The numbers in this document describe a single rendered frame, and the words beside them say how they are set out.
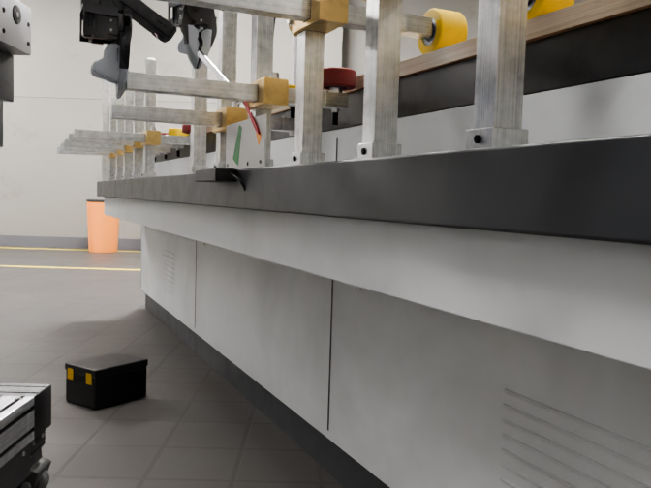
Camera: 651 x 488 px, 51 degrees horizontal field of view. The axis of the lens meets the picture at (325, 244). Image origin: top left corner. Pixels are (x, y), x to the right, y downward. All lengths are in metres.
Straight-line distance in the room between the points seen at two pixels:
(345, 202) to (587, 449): 0.44
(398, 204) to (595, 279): 0.27
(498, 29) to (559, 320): 0.29
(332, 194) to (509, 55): 0.36
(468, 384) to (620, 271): 0.56
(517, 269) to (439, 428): 0.56
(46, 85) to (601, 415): 7.92
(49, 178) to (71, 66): 1.28
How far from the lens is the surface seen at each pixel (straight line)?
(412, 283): 0.86
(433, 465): 1.24
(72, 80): 8.38
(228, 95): 1.34
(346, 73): 1.41
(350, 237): 1.01
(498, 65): 0.72
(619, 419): 0.91
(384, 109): 0.93
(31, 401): 1.53
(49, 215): 8.38
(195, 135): 1.88
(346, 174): 0.94
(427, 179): 0.76
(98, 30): 1.29
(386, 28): 0.95
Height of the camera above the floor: 0.65
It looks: 4 degrees down
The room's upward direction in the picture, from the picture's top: 2 degrees clockwise
